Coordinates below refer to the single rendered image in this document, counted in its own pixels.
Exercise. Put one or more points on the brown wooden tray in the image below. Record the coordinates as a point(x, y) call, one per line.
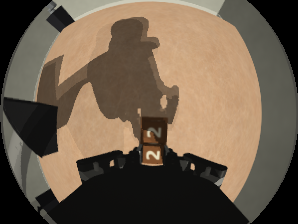
point(154, 118)

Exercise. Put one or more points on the brown digit cube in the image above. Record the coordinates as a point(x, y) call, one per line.
point(153, 153)
point(154, 131)

